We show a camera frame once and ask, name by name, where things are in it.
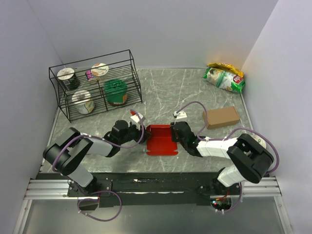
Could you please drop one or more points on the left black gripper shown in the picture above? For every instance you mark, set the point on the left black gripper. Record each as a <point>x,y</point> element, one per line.
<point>139,131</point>

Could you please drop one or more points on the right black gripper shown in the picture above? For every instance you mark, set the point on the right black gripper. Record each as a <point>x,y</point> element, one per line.
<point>173,139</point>

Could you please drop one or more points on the red paper box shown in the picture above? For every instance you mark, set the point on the red paper box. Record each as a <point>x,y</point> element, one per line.
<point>160,143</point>

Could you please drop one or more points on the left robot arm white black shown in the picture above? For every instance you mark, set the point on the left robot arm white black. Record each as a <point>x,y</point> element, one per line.
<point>66,153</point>

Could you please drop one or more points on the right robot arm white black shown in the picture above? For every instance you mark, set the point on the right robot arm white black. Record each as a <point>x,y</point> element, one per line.
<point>250,160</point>

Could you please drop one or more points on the brown cardboard box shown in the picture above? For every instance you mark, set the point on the brown cardboard box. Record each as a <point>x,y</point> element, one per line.
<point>222,117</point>

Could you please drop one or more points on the green lidded jar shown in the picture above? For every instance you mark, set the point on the green lidded jar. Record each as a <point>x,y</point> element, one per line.
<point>116,92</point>

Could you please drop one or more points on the green chips bag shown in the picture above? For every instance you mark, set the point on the green chips bag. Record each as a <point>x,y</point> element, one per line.
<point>224,80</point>

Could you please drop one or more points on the white cup lower shelf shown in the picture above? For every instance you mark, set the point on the white cup lower shelf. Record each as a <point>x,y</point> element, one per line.
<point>83,102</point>

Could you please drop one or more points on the yellow chips bag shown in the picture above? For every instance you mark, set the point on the yellow chips bag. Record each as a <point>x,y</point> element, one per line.
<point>226,67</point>

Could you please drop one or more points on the white yogurt cup orange label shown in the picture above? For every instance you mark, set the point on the white yogurt cup orange label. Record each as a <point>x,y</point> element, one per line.
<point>99,71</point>

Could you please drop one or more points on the small purple white cup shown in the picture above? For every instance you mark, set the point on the small purple white cup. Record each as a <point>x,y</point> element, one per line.
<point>89,75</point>

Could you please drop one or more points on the foil lid dark cup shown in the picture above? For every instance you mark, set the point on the foil lid dark cup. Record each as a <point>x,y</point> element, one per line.
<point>68,79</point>

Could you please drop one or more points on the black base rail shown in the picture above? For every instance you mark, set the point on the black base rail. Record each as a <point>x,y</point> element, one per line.
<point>114,189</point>

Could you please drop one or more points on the black wire rack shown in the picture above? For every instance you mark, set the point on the black wire rack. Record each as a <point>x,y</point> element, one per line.
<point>121,66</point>

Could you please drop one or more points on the aluminium frame rail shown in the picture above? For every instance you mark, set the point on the aluminium frame rail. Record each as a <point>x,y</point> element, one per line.
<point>260,210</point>

